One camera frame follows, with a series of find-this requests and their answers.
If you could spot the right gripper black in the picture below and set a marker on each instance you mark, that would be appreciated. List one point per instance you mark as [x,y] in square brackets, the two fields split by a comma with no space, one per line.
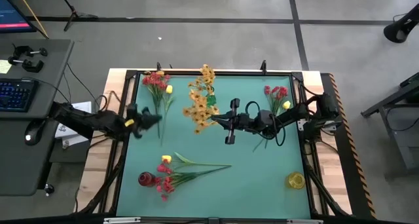
[244,122]

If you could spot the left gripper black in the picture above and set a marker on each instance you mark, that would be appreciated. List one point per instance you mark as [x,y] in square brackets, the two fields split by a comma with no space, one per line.
[134,129]

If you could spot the orange artificial flower bunch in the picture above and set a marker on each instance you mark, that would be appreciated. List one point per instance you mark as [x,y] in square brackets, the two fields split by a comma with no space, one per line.
[206,75]
[199,109]

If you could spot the yellow artificial tulip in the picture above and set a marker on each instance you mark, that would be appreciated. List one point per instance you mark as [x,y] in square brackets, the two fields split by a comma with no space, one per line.
[166,158]
[169,89]
[286,104]

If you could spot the red artificial flower bunch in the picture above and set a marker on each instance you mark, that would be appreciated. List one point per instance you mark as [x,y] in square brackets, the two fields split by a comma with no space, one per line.
[278,93]
[156,81]
[167,186]

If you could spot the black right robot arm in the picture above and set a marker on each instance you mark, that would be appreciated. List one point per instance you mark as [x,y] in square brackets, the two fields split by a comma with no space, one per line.
[294,114]

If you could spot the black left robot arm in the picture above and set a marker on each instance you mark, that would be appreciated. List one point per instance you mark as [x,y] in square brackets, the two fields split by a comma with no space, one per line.
[104,124]

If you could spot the green glass vase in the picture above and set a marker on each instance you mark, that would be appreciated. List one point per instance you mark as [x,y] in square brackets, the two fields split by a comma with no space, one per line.
[211,101]

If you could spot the red glass vase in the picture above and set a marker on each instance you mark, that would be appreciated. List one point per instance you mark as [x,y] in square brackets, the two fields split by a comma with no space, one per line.
[145,179]

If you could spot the yellow glass vase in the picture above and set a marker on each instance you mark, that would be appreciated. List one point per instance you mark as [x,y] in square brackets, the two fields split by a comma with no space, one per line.
[295,180]

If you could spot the yellow label tag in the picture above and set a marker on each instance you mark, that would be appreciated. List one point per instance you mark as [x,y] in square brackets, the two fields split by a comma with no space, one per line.
[129,122]

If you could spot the white paper sheets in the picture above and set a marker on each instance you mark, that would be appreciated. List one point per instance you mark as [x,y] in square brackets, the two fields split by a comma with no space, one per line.
[82,106]

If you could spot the teal table mat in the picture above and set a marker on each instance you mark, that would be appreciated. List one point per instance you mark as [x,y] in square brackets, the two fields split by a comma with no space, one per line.
[245,191]

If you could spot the black desk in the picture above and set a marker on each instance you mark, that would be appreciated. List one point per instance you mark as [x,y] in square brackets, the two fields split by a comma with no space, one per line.
[52,86]
[16,165]

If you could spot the black computer mouse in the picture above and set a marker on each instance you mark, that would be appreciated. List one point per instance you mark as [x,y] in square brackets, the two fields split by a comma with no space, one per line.
[34,132]

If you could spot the black board hazard-striped edge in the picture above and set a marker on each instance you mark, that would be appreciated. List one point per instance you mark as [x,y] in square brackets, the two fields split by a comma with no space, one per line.
[347,158]

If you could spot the black tripod stand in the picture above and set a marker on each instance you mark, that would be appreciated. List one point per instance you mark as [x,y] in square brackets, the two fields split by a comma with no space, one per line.
[76,14]

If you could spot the black screw clamp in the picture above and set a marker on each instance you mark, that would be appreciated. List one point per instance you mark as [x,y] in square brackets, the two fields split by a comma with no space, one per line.
[31,66]
[23,49]

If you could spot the backlit black keyboard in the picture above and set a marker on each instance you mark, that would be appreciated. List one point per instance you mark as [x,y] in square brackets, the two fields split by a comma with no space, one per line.
[16,94]

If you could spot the pale yellow sticky note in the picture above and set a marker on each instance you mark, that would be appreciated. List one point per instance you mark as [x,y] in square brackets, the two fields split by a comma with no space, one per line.
[5,67]

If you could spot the yellow stick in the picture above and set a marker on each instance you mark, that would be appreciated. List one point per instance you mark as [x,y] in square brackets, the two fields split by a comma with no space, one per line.
[31,11]

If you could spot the computer monitor blue screen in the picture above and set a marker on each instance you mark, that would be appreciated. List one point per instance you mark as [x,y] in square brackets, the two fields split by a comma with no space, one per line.
[13,17]

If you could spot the dark grey metal cart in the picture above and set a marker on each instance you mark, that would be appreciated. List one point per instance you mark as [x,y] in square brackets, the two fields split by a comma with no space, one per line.
[402,152]

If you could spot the black cone-shaped stand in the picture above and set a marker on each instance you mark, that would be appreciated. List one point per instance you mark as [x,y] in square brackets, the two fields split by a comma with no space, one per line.
[397,32]

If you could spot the black aluminium rig frame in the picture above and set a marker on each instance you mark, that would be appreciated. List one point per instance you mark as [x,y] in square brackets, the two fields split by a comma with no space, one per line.
[131,74]

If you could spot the silver metal bracket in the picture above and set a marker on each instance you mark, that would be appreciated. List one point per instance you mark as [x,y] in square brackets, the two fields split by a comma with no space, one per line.
[304,221]
[121,220]

